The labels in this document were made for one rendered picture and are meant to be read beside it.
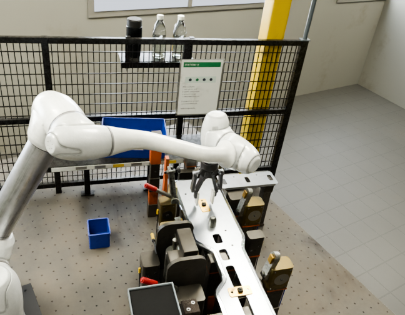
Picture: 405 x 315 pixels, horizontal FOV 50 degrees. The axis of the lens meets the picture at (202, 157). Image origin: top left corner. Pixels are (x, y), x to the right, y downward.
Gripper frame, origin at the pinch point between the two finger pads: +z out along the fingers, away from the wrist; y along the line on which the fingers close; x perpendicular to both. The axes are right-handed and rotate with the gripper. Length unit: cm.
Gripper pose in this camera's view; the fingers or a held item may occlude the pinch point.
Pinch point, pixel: (204, 197)
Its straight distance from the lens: 186.9
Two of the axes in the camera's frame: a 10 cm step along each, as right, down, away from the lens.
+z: -1.1, 8.2, 5.6
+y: 9.5, -0.7, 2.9
